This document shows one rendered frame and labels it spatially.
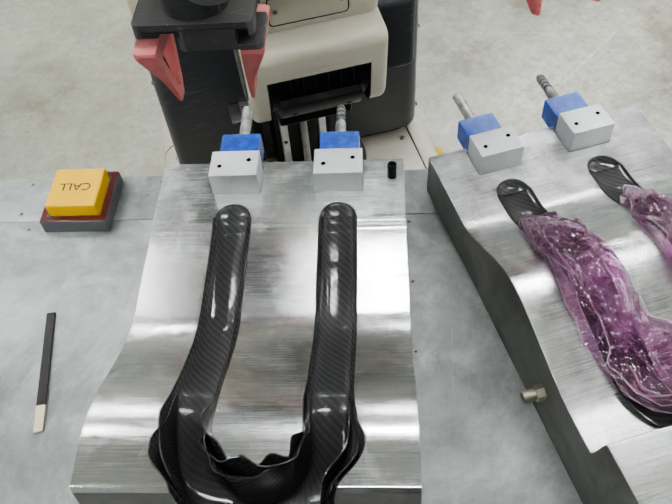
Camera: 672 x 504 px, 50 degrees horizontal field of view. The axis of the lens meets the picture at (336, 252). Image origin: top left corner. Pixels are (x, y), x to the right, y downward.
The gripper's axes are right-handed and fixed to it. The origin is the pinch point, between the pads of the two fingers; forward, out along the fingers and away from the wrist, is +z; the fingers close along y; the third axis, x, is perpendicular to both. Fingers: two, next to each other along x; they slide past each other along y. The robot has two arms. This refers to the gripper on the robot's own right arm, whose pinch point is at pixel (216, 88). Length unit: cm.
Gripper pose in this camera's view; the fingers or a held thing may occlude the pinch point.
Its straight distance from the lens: 70.9
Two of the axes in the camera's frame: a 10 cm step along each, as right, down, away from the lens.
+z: 0.6, 6.2, 7.8
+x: 0.2, -7.8, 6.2
